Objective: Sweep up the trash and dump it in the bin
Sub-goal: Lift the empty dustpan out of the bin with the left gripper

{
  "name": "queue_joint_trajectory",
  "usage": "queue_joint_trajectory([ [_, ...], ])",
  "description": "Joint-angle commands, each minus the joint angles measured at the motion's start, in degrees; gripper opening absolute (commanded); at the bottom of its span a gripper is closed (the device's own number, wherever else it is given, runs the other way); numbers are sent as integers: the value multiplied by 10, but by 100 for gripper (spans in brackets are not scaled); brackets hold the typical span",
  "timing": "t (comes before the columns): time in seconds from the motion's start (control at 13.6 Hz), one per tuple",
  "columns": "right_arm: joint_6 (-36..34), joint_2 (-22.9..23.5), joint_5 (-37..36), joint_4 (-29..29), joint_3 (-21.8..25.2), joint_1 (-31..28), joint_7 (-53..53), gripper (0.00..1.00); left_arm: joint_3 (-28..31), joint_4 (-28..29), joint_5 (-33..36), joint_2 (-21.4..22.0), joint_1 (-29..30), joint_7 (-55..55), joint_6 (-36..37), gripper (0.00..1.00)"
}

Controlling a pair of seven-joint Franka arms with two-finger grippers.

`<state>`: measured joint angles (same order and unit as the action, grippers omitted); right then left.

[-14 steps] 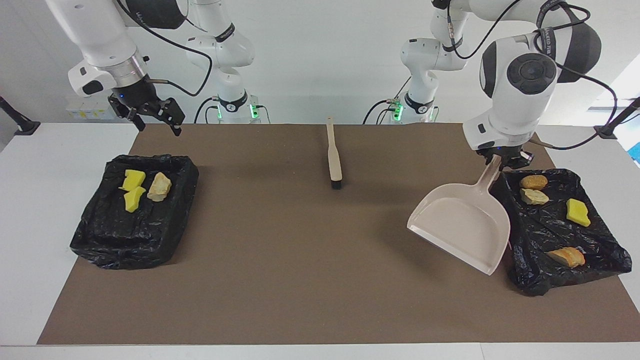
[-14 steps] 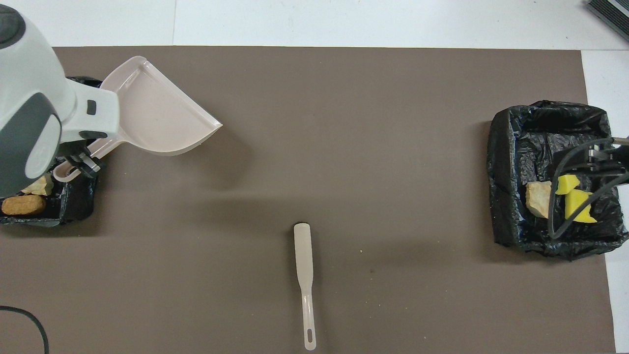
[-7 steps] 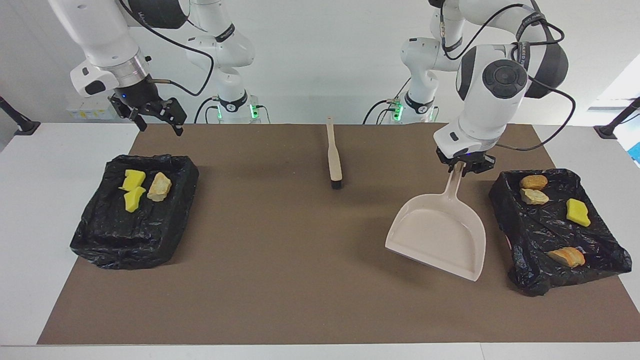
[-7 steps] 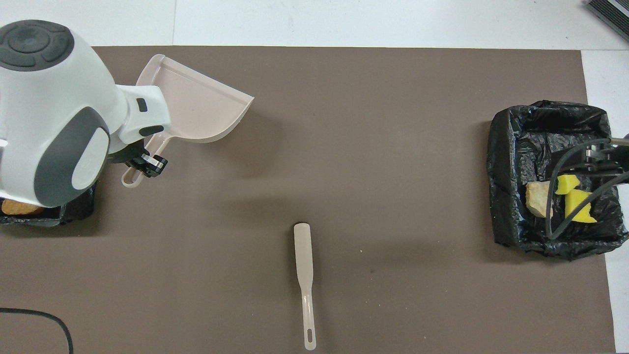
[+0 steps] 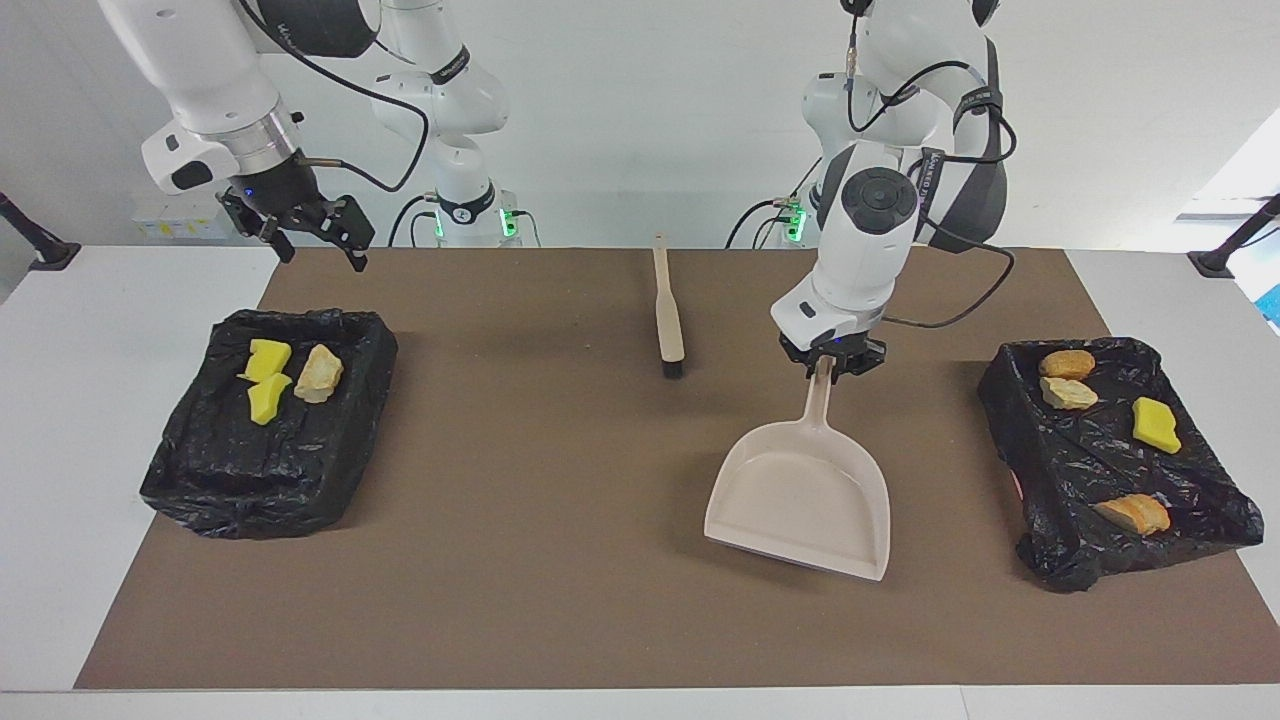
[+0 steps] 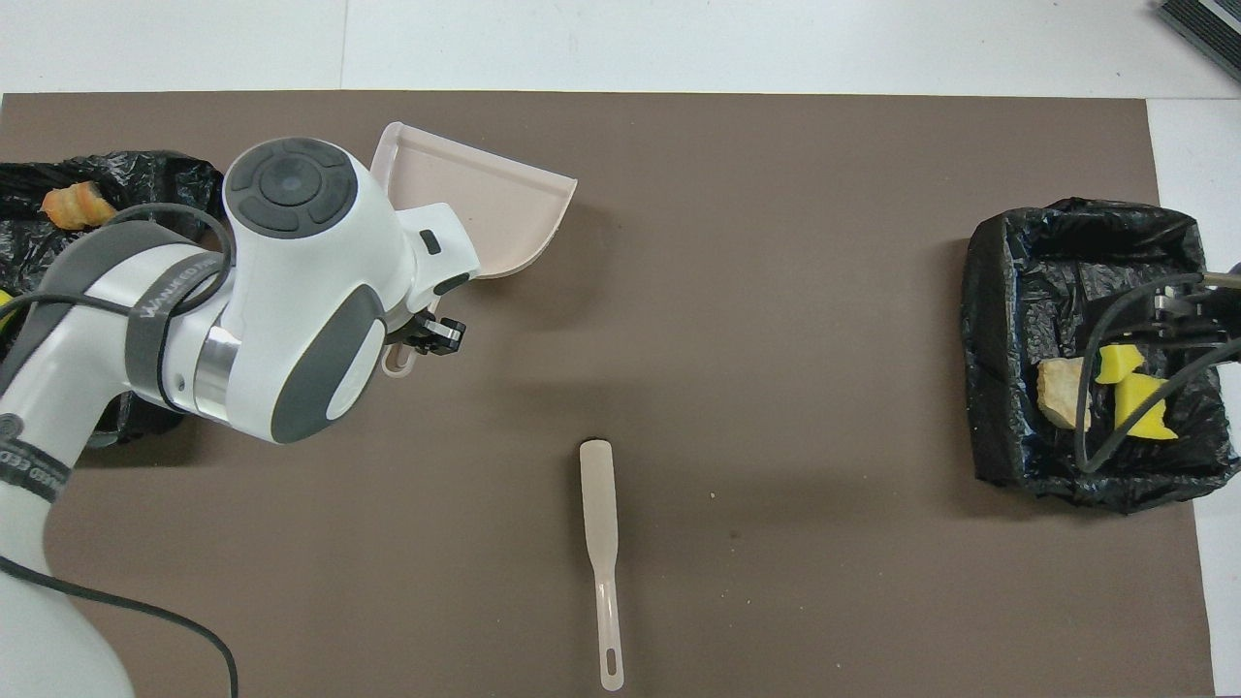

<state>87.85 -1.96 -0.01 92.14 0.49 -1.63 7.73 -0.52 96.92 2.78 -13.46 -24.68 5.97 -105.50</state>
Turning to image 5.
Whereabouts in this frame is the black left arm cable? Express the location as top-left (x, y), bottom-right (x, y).
top-left (845, 0), bottom-right (1019, 331)

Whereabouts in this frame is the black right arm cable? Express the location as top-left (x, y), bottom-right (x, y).
top-left (235, 0), bottom-right (431, 194)

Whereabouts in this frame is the beige plastic dustpan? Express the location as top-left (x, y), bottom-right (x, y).
top-left (703, 357), bottom-right (892, 582)

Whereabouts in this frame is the green and yellow sponge piece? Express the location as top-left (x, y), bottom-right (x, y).
top-left (247, 372), bottom-right (293, 426)

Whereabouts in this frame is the orange striped croissant piece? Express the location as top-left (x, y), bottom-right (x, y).
top-left (1093, 494), bottom-right (1172, 537)
top-left (1039, 377), bottom-right (1100, 412)

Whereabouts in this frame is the white power strip box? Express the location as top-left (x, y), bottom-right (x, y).
top-left (131, 190), bottom-right (239, 241)

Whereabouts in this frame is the brown potato piece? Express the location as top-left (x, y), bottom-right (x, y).
top-left (1038, 349), bottom-right (1097, 381)

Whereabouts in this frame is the brown table mat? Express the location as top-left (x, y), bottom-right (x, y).
top-left (74, 247), bottom-right (1280, 691)

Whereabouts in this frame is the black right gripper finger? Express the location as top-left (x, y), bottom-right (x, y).
top-left (320, 195), bottom-right (377, 273)
top-left (219, 188), bottom-right (297, 265)

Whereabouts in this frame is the black stand foot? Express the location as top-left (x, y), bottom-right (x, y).
top-left (1187, 193), bottom-right (1280, 279)
top-left (0, 192), bottom-right (82, 272)

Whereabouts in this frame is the pale bread chunk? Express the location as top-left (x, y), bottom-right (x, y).
top-left (293, 344), bottom-right (345, 404)

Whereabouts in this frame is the notched yellow sponge piece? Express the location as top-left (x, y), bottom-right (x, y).
top-left (237, 339), bottom-right (293, 384)

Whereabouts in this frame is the plain yellow sponge piece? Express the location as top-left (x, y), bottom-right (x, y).
top-left (1132, 397), bottom-right (1183, 455)

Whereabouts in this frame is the black base cable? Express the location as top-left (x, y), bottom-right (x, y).
top-left (387, 194), bottom-right (442, 249)
top-left (725, 155), bottom-right (827, 249)

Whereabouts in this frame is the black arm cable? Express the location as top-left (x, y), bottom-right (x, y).
top-left (235, 0), bottom-right (431, 194)
top-left (845, 0), bottom-right (1019, 331)

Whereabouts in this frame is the black bag-lined bin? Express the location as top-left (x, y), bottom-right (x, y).
top-left (139, 308), bottom-right (399, 541)
top-left (977, 336), bottom-right (1266, 593)

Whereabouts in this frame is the beige hand brush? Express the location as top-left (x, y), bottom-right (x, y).
top-left (653, 235), bottom-right (687, 380)

